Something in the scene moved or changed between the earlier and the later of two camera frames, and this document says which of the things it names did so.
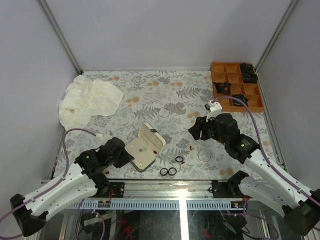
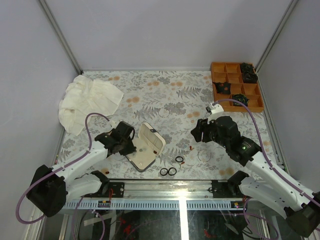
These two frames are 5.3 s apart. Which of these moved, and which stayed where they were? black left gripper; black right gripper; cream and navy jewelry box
Moved: black left gripper
Stayed: black right gripper; cream and navy jewelry box
